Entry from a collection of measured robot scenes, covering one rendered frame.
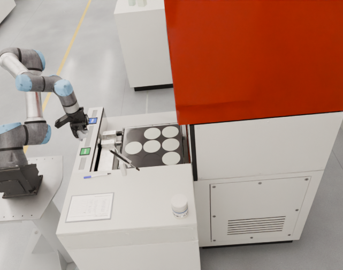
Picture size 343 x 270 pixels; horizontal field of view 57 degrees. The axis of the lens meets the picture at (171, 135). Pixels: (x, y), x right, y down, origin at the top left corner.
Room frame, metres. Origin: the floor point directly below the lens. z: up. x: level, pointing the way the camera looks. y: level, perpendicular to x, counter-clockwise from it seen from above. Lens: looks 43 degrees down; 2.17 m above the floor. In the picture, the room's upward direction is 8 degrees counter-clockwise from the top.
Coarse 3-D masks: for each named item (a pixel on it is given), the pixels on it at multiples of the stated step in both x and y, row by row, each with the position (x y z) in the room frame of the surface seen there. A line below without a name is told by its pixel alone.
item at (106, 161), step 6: (114, 138) 1.42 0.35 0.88; (102, 150) 1.33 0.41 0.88; (108, 150) 1.33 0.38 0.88; (114, 150) 1.32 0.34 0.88; (102, 156) 1.28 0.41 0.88; (108, 156) 1.27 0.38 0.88; (114, 156) 1.28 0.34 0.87; (102, 162) 1.23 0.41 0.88; (108, 162) 1.23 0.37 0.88; (102, 168) 1.19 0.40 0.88; (108, 168) 1.18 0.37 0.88
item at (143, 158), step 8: (136, 128) 1.46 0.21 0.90; (144, 128) 1.45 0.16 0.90; (160, 128) 1.43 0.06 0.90; (128, 136) 1.40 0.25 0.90; (136, 136) 1.39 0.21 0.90; (160, 136) 1.36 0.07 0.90; (176, 136) 1.35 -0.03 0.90; (144, 152) 1.25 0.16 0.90; (160, 152) 1.23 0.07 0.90; (176, 152) 1.22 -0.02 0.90; (136, 160) 1.20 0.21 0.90; (144, 160) 1.19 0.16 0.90; (152, 160) 1.18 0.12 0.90; (160, 160) 1.17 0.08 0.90; (128, 168) 1.14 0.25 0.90
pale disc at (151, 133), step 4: (152, 128) 1.44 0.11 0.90; (156, 128) 1.44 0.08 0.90; (144, 132) 1.42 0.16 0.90; (148, 132) 1.41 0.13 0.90; (152, 132) 1.41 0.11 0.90; (156, 132) 1.40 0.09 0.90; (160, 132) 1.40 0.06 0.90; (144, 136) 1.38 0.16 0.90; (148, 136) 1.38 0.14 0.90; (152, 136) 1.37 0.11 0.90; (156, 136) 1.37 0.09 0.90
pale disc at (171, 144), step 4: (168, 140) 1.32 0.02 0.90; (172, 140) 1.31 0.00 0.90; (176, 140) 1.31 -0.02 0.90; (164, 144) 1.29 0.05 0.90; (168, 144) 1.29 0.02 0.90; (172, 144) 1.28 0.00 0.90; (176, 144) 1.28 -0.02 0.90; (164, 148) 1.26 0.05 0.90; (168, 148) 1.25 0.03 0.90; (172, 148) 1.25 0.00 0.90; (176, 148) 1.25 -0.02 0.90
